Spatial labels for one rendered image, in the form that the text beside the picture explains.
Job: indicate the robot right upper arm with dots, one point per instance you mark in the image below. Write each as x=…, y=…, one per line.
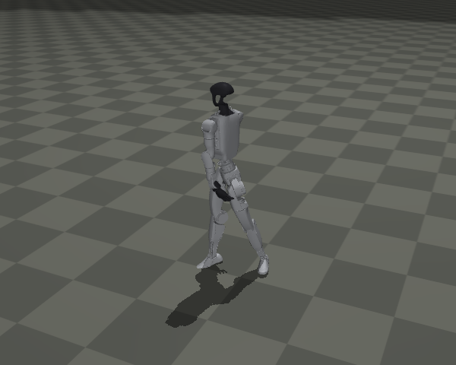
x=240, y=116

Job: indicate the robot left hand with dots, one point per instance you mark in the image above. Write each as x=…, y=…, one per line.
x=220, y=193

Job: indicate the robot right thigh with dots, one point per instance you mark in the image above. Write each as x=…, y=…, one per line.
x=220, y=216

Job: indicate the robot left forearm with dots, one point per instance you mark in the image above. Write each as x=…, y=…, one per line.
x=209, y=165

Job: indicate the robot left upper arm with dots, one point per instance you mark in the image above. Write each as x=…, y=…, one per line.
x=209, y=126

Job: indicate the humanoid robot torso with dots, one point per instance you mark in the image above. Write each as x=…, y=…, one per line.
x=226, y=144

